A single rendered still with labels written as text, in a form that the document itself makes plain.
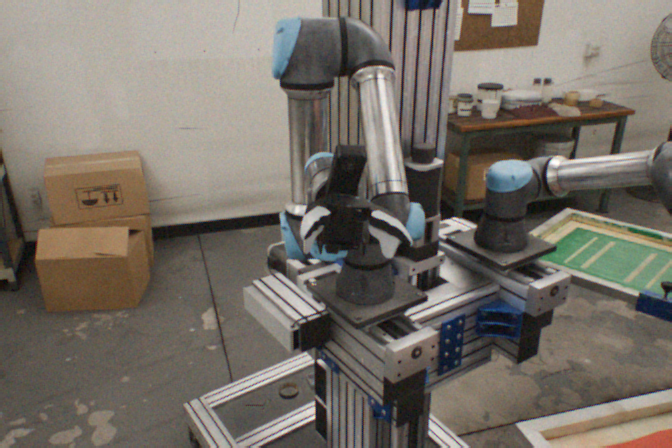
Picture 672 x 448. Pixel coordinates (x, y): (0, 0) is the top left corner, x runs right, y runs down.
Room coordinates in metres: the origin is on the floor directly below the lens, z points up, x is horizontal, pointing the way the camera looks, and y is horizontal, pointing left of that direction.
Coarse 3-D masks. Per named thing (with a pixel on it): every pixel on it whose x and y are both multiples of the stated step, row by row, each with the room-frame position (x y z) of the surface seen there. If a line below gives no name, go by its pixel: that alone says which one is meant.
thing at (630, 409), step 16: (624, 400) 1.21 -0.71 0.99; (640, 400) 1.21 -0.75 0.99; (656, 400) 1.21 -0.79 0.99; (544, 416) 1.14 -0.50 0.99; (560, 416) 1.15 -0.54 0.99; (576, 416) 1.15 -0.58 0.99; (592, 416) 1.15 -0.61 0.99; (608, 416) 1.15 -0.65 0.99; (624, 416) 1.17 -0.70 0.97; (640, 416) 1.18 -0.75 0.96; (528, 432) 1.09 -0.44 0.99; (544, 432) 1.10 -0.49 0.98; (560, 432) 1.11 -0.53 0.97; (576, 432) 1.13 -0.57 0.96
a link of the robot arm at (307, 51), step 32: (288, 32) 1.22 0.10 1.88; (320, 32) 1.23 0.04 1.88; (288, 64) 1.21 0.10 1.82; (320, 64) 1.22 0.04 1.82; (288, 96) 1.25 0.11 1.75; (320, 96) 1.23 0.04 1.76; (288, 128) 1.26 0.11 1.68; (320, 128) 1.24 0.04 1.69; (288, 224) 1.22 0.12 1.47; (288, 256) 1.23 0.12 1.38
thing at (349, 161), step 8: (344, 144) 0.83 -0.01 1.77; (336, 152) 0.83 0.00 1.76; (344, 152) 0.82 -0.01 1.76; (352, 152) 0.82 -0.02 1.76; (360, 152) 0.82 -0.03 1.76; (336, 160) 0.82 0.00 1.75; (344, 160) 0.82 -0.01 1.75; (352, 160) 0.82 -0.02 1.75; (360, 160) 0.82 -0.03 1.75; (336, 168) 0.83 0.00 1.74; (344, 168) 0.83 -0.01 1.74; (352, 168) 0.82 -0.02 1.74; (360, 168) 0.83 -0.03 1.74; (328, 176) 0.87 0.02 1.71; (336, 176) 0.84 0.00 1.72; (344, 176) 0.84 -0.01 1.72; (352, 176) 0.84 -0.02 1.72; (360, 176) 0.84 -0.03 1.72; (328, 184) 0.86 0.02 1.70; (336, 184) 0.85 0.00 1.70; (344, 184) 0.85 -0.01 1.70; (352, 184) 0.85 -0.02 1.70; (328, 192) 0.86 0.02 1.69; (352, 192) 0.86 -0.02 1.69
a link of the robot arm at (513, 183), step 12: (492, 168) 1.58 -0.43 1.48; (504, 168) 1.57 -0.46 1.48; (516, 168) 1.56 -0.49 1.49; (528, 168) 1.55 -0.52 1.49; (492, 180) 1.55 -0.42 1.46; (504, 180) 1.52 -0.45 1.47; (516, 180) 1.52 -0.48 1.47; (528, 180) 1.53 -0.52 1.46; (540, 180) 1.58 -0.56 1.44; (492, 192) 1.54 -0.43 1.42; (504, 192) 1.52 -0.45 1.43; (516, 192) 1.52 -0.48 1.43; (528, 192) 1.54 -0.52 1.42; (492, 204) 1.54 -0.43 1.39; (504, 204) 1.52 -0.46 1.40; (516, 204) 1.52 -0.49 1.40; (504, 216) 1.52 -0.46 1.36; (516, 216) 1.52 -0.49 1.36
